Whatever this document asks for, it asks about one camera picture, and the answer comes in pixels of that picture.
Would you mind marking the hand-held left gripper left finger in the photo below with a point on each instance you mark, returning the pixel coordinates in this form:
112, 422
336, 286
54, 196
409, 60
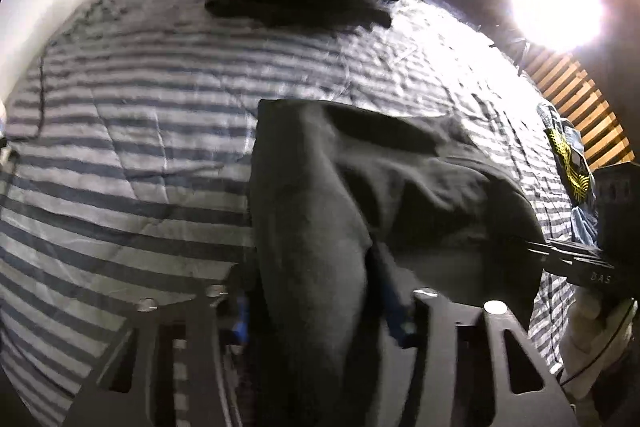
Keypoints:
243, 322

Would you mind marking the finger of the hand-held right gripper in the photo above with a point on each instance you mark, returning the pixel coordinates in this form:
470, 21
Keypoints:
565, 254

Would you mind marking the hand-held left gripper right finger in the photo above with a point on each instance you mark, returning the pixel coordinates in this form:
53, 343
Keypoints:
400, 317

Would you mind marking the light blue jeans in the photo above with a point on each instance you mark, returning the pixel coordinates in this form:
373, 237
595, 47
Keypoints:
585, 222

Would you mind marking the black pants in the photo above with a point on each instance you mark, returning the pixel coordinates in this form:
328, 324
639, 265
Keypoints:
310, 217

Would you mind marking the person's right hand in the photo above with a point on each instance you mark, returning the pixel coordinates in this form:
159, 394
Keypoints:
590, 337

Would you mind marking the yellow black patterned garment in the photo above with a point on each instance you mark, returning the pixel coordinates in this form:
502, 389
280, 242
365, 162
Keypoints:
570, 172

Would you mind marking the striped bed sheet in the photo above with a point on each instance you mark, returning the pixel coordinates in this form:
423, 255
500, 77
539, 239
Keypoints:
125, 132

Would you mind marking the wooden slatted bed rail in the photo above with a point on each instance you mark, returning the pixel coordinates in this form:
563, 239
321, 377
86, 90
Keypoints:
575, 92

